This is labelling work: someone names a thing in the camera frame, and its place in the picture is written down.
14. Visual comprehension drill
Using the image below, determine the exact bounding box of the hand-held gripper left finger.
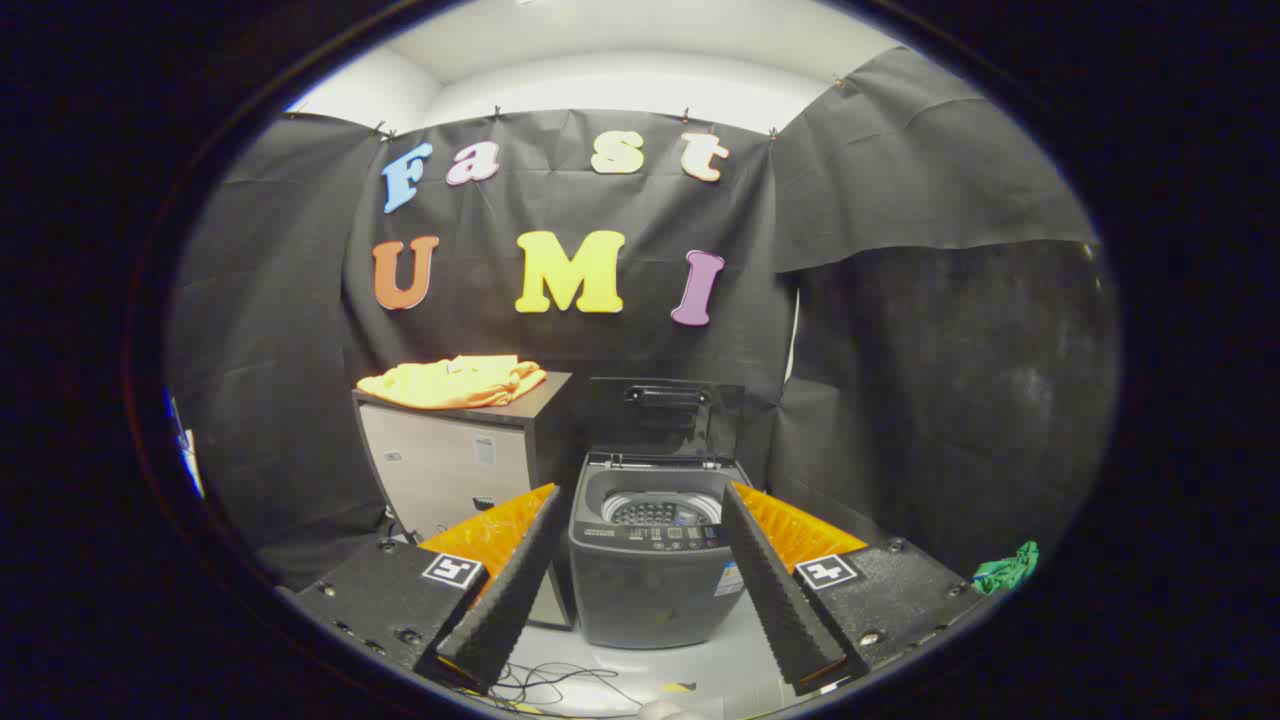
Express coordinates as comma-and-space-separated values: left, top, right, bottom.
296, 483, 567, 695

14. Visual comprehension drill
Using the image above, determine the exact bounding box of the dark grey washing machine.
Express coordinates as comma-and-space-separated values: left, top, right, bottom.
568, 452, 753, 651

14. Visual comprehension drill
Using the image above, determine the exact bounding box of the black cable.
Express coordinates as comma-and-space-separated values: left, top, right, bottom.
470, 660, 641, 717

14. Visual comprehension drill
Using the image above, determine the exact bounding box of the orange polo shirt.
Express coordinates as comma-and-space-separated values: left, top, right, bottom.
357, 354, 548, 411

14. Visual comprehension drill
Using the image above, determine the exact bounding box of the grey cabinet with dark top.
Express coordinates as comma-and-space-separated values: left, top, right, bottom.
352, 372, 576, 631

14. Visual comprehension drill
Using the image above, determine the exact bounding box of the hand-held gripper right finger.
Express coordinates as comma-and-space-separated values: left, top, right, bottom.
720, 481, 986, 697

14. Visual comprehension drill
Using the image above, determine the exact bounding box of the pale blue white object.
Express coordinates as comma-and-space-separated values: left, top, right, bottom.
165, 390, 206, 501

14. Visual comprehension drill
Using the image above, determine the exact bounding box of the green cloth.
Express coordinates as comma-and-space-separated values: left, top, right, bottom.
972, 541, 1041, 597

